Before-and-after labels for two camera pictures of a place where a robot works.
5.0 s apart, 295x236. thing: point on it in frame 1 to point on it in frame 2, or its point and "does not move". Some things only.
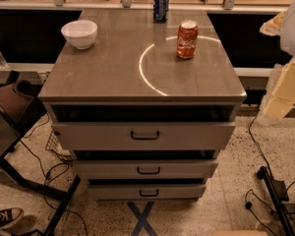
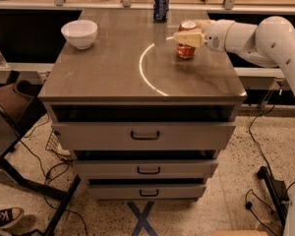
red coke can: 187,38 does not move
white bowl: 81,33 does not move
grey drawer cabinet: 138,121 does not move
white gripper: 294,33 to 214,36
